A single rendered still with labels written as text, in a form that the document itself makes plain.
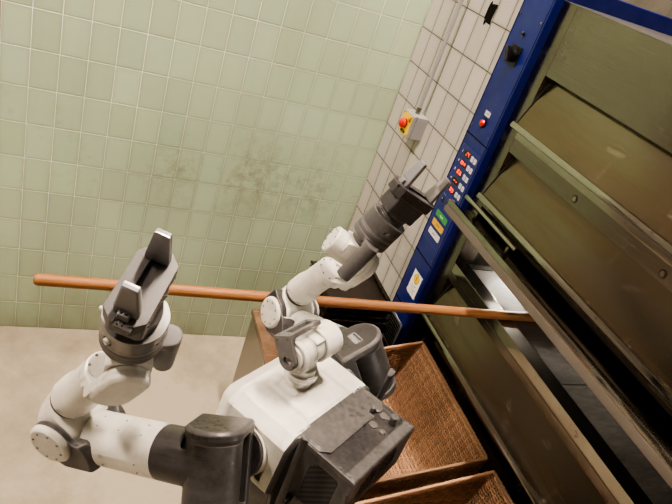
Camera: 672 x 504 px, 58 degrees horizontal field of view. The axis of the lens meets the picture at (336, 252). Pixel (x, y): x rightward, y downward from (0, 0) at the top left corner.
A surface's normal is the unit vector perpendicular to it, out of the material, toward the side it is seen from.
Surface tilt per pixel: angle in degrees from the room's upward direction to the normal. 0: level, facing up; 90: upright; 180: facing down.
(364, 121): 90
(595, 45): 90
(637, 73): 90
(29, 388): 0
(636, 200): 70
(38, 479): 0
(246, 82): 90
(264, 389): 0
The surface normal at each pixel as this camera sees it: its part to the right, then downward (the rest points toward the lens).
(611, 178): -0.76, -0.37
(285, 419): 0.30, -0.82
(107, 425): -0.14, -0.87
